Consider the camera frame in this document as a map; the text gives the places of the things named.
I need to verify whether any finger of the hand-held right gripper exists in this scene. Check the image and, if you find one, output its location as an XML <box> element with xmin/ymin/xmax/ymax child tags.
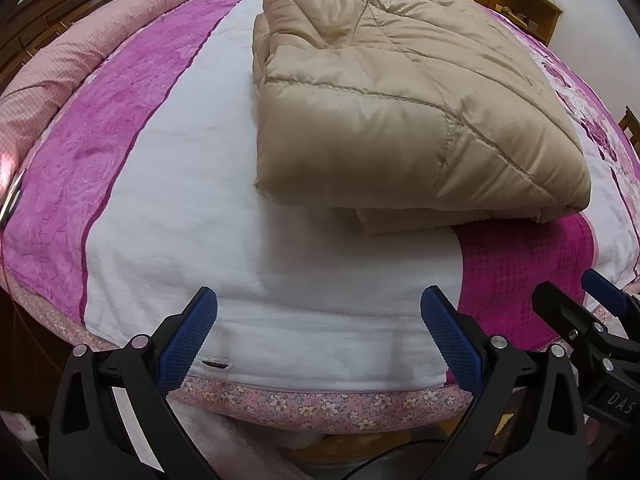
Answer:
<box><xmin>581</xmin><ymin>269</ymin><xmax>640</xmax><ymax>346</ymax></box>
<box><xmin>531</xmin><ymin>282</ymin><xmax>608</xmax><ymax>361</ymax></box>

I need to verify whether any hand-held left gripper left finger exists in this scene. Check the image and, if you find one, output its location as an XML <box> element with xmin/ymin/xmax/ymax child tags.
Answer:
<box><xmin>48</xmin><ymin>286</ymin><xmax>223</xmax><ymax>480</ymax></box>

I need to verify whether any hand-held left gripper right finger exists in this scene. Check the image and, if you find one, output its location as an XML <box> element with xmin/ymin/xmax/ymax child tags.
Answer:
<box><xmin>420</xmin><ymin>285</ymin><xmax>601</xmax><ymax>480</ymax></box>

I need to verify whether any beige puffer jacket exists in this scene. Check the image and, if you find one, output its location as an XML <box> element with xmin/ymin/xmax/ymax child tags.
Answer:
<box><xmin>251</xmin><ymin>0</ymin><xmax>592</xmax><ymax>236</ymax></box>

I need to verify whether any pink and white bed blanket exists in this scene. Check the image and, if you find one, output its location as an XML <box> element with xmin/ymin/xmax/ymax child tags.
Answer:
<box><xmin>0</xmin><ymin>0</ymin><xmax>640</xmax><ymax>396</ymax></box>

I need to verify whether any pink floral bed sheet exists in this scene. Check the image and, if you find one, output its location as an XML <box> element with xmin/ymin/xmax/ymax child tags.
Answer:
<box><xmin>10</xmin><ymin>275</ymin><xmax>640</xmax><ymax>436</ymax></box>

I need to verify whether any wooden chair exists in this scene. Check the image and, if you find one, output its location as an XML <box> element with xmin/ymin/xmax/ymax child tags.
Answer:
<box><xmin>618</xmin><ymin>106</ymin><xmax>640</xmax><ymax>153</ymax></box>

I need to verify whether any smartphone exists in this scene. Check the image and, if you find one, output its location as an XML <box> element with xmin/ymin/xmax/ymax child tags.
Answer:
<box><xmin>0</xmin><ymin>170</ymin><xmax>26</xmax><ymax>226</ymax></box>

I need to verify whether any small wooden ornament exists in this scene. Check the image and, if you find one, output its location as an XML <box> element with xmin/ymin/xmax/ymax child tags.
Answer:
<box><xmin>492</xmin><ymin>4</ymin><xmax>538</xmax><ymax>28</ymax></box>

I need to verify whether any pink checked quilt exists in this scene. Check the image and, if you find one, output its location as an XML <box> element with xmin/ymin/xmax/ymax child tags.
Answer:
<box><xmin>0</xmin><ymin>0</ymin><xmax>211</xmax><ymax>171</ymax></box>

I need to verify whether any dark wooden headboard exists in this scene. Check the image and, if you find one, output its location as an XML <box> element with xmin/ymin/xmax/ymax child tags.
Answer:
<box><xmin>0</xmin><ymin>0</ymin><xmax>146</xmax><ymax>86</ymax></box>

